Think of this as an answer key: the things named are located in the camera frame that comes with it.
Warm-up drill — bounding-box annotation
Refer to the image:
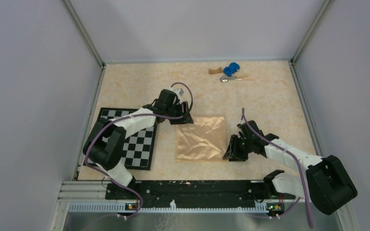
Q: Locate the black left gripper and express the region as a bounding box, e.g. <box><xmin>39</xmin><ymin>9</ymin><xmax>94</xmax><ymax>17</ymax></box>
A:
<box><xmin>165</xmin><ymin>101</ymin><xmax>194</xmax><ymax>125</ymax></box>

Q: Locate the black white checkerboard mat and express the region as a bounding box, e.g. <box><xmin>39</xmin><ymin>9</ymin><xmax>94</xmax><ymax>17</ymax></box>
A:
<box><xmin>98</xmin><ymin>107</ymin><xmax>157</xmax><ymax>170</ymax></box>

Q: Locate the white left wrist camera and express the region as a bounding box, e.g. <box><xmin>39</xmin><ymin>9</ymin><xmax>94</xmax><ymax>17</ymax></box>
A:
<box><xmin>172</xmin><ymin>88</ymin><xmax>184</xmax><ymax>100</ymax></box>

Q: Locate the silver metal spoon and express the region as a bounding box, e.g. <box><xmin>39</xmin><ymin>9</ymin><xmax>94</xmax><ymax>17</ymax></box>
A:
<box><xmin>219</xmin><ymin>76</ymin><xmax>248</xmax><ymax>83</ymax></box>

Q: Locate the orange cloth napkin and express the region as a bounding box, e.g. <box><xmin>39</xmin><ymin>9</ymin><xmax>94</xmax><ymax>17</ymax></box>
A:
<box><xmin>175</xmin><ymin>116</ymin><xmax>228</xmax><ymax>163</ymax></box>

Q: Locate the aluminium front frame rail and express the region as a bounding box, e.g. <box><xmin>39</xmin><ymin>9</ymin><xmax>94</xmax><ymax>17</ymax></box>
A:
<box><xmin>49</xmin><ymin>180</ymin><xmax>358</xmax><ymax>231</ymax></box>

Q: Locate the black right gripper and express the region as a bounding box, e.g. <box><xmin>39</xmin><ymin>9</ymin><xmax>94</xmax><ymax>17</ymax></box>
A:
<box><xmin>223</xmin><ymin>134</ymin><xmax>253</xmax><ymax>162</ymax></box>

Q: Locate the small brown wooden piece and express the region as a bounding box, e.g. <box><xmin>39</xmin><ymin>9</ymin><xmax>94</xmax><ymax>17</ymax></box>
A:
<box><xmin>208</xmin><ymin>67</ymin><xmax>223</xmax><ymax>75</ymax></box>

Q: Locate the blue toy car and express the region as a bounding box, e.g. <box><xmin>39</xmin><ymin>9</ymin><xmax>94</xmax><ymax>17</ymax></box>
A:
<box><xmin>223</xmin><ymin>62</ymin><xmax>240</xmax><ymax>77</ymax></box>

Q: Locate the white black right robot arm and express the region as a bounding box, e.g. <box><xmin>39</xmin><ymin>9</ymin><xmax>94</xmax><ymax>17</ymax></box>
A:
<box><xmin>223</xmin><ymin>120</ymin><xmax>358</xmax><ymax>215</ymax></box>

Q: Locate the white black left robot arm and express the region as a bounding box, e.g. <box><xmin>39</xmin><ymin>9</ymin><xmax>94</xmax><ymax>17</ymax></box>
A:
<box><xmin>83</xmin><ymin>88</ymin><xmax>193</xmax><ymax>199</ymax></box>

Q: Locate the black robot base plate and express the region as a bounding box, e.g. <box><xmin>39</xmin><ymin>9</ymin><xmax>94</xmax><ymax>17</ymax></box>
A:
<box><xmin>105</xmin><ymin>180</ymin><xmax>295</xmax><ymax>208</ymax></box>

